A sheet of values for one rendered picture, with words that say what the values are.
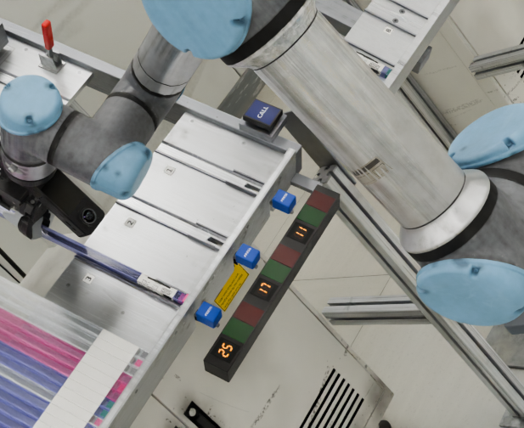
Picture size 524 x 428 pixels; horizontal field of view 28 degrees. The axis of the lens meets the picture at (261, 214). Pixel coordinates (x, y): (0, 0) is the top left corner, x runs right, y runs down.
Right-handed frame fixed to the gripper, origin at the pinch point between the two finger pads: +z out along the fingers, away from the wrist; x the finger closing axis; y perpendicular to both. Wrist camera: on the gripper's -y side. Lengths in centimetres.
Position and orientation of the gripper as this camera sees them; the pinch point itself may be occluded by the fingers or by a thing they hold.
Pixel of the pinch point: (42, 230)
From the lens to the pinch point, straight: 161.7
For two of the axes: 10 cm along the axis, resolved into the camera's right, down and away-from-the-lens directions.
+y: -8.5, -5.2, 0.8
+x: -4.9, 7.3, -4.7
